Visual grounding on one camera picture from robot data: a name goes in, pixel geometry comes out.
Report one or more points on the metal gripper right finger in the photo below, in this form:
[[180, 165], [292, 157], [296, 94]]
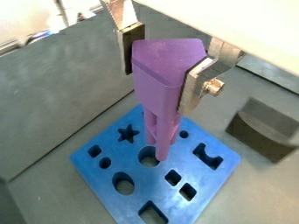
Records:
[[200, 80]]

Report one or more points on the blue shape sorter board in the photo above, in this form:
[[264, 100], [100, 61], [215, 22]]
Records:
[[135, 185]]

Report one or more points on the grey foam wall panel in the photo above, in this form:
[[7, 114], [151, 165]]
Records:
[[57, 83]]

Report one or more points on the purple three prong peg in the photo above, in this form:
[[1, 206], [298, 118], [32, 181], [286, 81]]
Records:
[[160, 61]]

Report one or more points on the black foam block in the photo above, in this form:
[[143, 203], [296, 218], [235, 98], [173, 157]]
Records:
[[266, 130]]

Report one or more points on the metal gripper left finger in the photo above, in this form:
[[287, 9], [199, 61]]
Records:
[[129, 29]]

